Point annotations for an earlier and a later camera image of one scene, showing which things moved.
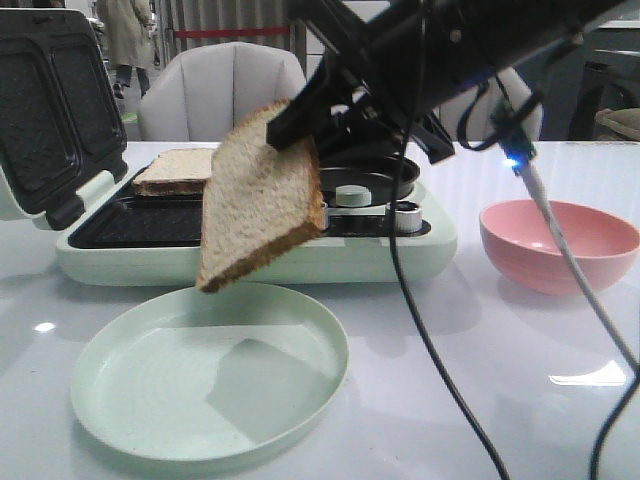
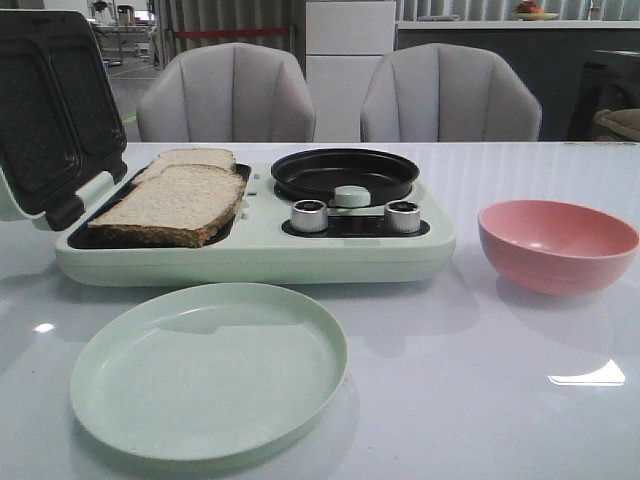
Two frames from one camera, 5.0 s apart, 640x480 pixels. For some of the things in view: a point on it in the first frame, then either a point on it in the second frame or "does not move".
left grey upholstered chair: x=202 y=92 does not move
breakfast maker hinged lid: x=61 y=127 does not move
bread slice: x=259 y=200 -> x=179 y=204
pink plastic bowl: x=522 y=249 does not move
